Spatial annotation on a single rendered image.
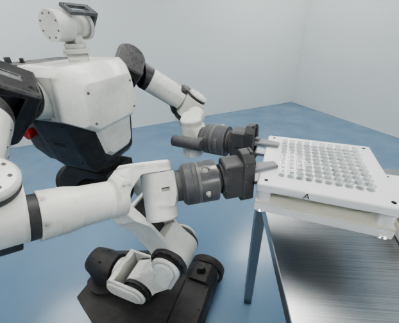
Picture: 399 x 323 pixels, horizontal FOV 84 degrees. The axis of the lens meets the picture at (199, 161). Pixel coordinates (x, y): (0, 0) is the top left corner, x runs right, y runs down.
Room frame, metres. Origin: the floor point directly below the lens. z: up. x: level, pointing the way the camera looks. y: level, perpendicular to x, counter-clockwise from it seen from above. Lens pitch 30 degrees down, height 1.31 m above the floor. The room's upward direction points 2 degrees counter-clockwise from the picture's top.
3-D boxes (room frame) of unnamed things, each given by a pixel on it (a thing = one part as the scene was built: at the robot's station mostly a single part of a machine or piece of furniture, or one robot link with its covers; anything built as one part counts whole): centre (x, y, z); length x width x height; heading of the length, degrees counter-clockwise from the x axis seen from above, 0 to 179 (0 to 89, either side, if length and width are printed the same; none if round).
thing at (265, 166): (0.41, -0.14, 1.05); 0.06 x 0.03 x 0.02; 101
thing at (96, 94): (0.67, 0.37, 1.12); 0.34 x 0.30 x 0.36; 158
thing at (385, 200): (0.42, -0.27, 1.03); 0.25 x 0.24 x 0.02; 158
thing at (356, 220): (0.42, -0.27, 0.99); 0.24 x 0.24 x 0.02; 68
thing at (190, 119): (0.67, 0.02, 1.04); 0.13 x 0.07 x 0.09; 177
